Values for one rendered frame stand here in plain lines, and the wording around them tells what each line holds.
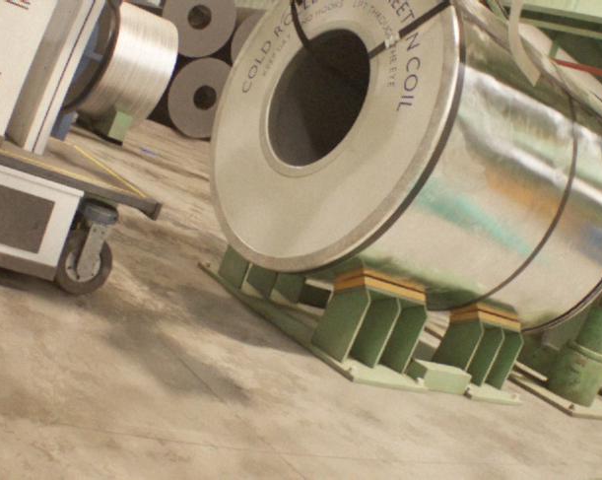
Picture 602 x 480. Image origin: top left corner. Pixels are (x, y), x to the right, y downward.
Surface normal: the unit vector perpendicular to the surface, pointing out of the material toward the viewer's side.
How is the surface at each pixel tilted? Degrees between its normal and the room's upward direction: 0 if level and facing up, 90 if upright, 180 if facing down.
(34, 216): 90
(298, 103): 82
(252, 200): 90
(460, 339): 90
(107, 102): 131
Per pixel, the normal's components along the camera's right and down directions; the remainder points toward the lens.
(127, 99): 0.33, 0.69
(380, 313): -0.73, -0.25
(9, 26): 0.57, 0.31
